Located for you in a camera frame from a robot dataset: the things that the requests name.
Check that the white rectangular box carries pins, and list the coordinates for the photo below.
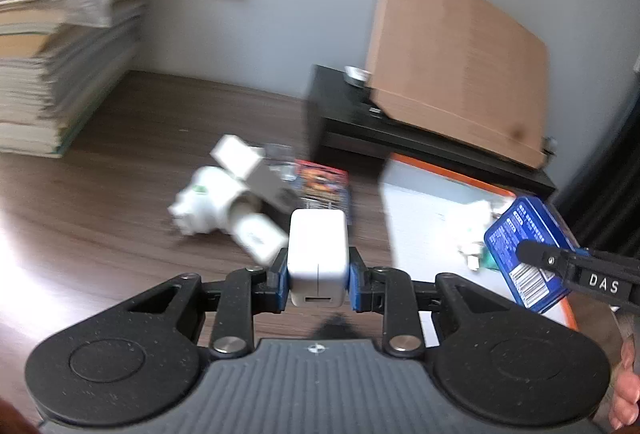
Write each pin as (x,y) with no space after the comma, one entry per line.
(247,169)

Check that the black monitor riser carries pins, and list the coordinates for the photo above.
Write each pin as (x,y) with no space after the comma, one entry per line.
(340,119)

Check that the colourful card pack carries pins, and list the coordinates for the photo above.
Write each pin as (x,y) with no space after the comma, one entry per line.
(322,186)

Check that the white round travel adapter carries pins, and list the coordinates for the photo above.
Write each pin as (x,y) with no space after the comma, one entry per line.
(205,201)

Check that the person's right hand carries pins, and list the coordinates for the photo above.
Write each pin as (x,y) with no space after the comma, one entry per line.
(629,389)

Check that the dark curtain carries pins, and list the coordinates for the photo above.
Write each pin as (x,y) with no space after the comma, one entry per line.
(610,174)

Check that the blue rectangular box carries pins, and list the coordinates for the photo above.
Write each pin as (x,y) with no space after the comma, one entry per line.
(520,239)

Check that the stack of books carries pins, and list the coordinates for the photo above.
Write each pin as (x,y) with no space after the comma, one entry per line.
(50,64)

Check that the white box with orange edge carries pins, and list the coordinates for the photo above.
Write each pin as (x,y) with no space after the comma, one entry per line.
(425,214)

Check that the brown cardboard box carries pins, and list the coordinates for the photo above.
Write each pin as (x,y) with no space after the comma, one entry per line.
(450,54)

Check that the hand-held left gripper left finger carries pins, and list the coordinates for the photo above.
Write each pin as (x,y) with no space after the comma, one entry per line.
(281,278)

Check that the white square charger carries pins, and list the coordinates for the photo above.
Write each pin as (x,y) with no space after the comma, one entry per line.
(317,254)

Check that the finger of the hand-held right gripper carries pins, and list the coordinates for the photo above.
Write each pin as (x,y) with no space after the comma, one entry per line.
(590,276)

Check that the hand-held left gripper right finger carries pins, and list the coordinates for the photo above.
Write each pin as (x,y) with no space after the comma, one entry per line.
(356,279)

